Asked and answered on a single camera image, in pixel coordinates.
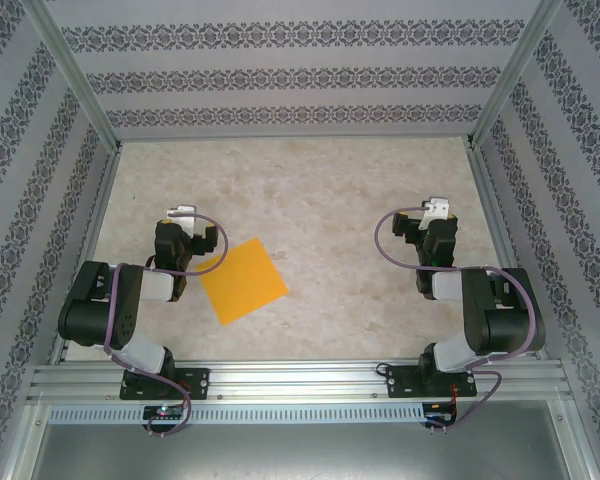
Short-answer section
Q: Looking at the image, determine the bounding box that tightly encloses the orange paper sheet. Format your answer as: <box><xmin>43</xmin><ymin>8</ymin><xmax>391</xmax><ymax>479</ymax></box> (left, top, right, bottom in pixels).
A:
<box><xmin>194</xmin><ymin>238</ymin><xmax>290</xmax><ymax>328</ymax></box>

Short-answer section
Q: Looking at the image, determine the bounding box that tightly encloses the left controller circuit board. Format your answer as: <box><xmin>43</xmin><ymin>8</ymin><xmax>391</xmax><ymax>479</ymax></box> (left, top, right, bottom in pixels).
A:
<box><xmin>143</xmin><ymin>404</ymin><xmax>184</xmax><ymax>421</ymax></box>

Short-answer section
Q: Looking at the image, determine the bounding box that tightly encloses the controller circuit board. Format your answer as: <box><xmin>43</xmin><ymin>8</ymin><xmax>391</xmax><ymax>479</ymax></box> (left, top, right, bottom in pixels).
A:
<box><xmin>143</xmin><ymin>404</ymin><xmax>184</xmax><ymax>421</ymax></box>
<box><xmin>423</xmin><ymin>402</ymin><xmax>456</xmax><ymax>421</ymax></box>

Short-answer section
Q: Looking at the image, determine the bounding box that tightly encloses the right controller circuit board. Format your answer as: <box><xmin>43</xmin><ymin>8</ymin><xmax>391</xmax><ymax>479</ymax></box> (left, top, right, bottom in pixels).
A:
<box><xmin>423</xmin><ymin>402</ymin><xmax>456</xmax><ymax>421</ymax></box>

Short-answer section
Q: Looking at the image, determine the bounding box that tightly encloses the grey metal panel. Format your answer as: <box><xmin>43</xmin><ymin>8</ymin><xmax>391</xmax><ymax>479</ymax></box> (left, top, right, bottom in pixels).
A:
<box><xmin>29</xmin><ymin>399</ymin><xmax>591</xmax><ymax>480</ymax></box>

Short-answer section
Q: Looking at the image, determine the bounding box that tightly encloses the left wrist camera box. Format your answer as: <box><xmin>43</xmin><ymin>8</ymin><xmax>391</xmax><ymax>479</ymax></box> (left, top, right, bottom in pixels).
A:
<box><xmin>165</xmin><ymin>203</ymin><xmax>200</xmax><ymax>237</ymax></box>

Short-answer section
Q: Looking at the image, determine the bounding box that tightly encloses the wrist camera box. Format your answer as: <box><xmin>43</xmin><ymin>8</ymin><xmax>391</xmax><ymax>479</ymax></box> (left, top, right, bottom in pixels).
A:
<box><xmin>165</xmin><ymin>203</ymin><xmax>200</xmax><ymax>237</ymax></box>
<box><xmin>418</xmin><ymin>196</ymin><xmax>453</xmax><ymax>233</ymax></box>

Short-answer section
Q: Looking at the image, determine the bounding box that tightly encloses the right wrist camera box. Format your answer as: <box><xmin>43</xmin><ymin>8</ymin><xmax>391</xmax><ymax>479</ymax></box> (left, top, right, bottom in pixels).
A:
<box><xmin>418</xmin><ymin>196</ymin><xmax>453</xmax><ymax>233</ymax></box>

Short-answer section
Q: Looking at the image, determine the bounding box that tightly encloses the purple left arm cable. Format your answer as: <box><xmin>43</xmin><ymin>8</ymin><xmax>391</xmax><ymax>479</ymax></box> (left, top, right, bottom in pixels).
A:
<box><xmin>102</xmin><ymin>212</ymin><xmax>230</xmax><ymax>439</ymax></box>

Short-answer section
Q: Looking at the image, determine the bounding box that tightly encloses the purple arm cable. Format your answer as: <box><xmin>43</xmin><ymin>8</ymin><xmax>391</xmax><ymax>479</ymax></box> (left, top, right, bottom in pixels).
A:
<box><xmin>102</xmin><ymin>212</ymin><xmax>230</xmax><ymax>439</ymax></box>
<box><xmin>374</xmin><ymin>203</ymin><xmax>540</xmax><ymax>436</ymax></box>

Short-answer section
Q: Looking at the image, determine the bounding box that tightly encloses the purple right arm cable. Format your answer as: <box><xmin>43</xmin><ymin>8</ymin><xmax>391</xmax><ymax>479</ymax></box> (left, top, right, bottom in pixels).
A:
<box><xmin>374</xmin><ymin>203</ymin><xmax>540</xmax><ymax>436</ymax></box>

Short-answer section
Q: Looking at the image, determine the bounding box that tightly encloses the aluminium side rail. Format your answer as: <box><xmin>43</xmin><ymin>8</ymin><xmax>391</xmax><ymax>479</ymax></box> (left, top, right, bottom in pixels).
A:
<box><xmin>49</xmin><ymin>144</ymin><xmax>124</xmax><ymax>364</ymax></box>
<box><xmin>464</xmin><ymin>142</ymin><xmax>549</xmax><ymax>359</ymax></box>

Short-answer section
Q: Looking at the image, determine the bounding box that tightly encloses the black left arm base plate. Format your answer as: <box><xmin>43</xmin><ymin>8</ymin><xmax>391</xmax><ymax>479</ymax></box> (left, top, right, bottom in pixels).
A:
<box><xmin>118</xmin><ymin>367</ymin><xmax>211</xmax><ymax>401</ymax></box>

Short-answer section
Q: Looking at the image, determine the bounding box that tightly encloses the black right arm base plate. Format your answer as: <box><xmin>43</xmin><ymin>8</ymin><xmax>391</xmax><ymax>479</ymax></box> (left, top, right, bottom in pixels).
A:
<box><xmin>385</xmin><ymin>363</ymin><xmax>479</xmax><ymax>400</ymax></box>

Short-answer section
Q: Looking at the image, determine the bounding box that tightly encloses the aluminium frame post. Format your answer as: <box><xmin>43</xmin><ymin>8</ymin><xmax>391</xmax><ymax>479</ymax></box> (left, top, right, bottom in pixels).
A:
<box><xmin>22</xmin><ymin>0</ymin><xmax>121</xmax><ymax>151</ymax></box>
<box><xmin>467</xmin><ymin>0</ymin><xmax>564</xmax><ymax>149</ymax></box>

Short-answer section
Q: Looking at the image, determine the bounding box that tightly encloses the aluminium mounting rail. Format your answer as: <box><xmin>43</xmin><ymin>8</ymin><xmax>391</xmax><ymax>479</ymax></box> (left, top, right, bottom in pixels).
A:
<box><xmin>27</xmin><ymin>357</ymin><xmax>574</xmax><ymax>401</ymax></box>

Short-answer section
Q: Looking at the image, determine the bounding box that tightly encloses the grey slotted cable duct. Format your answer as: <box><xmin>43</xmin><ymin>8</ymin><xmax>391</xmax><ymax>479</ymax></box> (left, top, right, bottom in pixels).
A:
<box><xmin>47</xmin><ymin>403</ymin><xmax>426</xmax><ymax>425</ymax></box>

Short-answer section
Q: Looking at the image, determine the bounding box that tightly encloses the aluminium frame profile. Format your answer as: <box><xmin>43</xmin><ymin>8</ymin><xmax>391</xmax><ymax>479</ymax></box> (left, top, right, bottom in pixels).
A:
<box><xmin>548</xmin><ymin>399</ymin><xmax>600</xmax><ymax>480</ymax></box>
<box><xmin>0</xmin><ymin>402</ymin><xmax>51</xmax><ymax>480</ymax></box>

